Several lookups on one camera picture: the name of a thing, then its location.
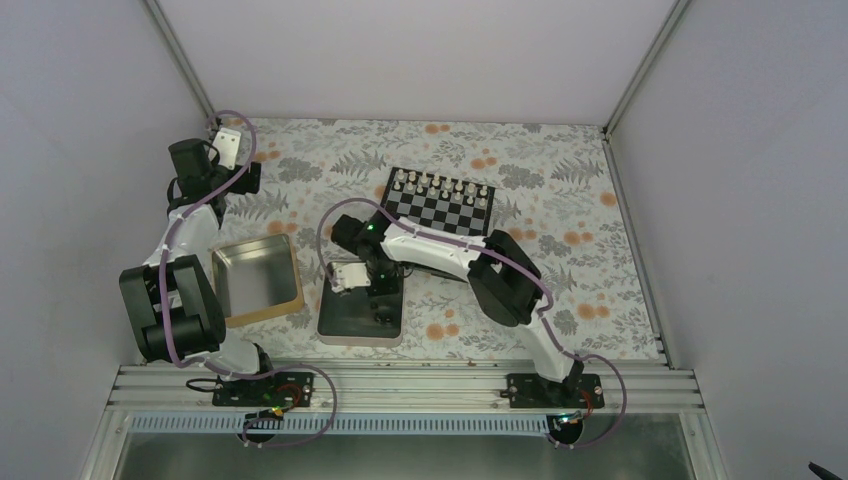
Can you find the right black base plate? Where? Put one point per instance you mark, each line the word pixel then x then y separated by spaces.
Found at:
pixel 531 391

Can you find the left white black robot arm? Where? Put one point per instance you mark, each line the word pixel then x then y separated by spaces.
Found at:
pixel 174 313

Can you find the aluminium rail frame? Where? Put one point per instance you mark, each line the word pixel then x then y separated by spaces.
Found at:
pixel 414 388

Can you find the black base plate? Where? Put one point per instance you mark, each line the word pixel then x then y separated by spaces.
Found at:
pixel 531 391
pixel 284 390

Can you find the black grey chess board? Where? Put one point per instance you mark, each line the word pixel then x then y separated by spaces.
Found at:
pixel 427 220

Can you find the floral patterned table mat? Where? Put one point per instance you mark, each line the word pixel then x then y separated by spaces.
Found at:
pixel 554 197

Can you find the grey slotted cable duct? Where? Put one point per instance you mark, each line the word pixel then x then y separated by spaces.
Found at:
pixel 344 423

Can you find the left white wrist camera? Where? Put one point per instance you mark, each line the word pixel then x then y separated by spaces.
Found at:
pixel 225 148

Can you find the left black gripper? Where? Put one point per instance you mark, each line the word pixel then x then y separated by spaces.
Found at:
pixel 252 186

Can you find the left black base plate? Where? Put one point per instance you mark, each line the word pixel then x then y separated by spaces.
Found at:
pixel 284 390

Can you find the silver tin with black pieces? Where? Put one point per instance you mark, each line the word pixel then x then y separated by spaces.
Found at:
pixel 352 318

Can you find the empty gold silver tin lid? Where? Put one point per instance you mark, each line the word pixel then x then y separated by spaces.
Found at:
pixel 257 280

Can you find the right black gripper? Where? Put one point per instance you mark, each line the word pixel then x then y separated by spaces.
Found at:
pixel 391 288

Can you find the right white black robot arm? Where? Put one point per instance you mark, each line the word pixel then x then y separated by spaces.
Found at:
pixel 506 284

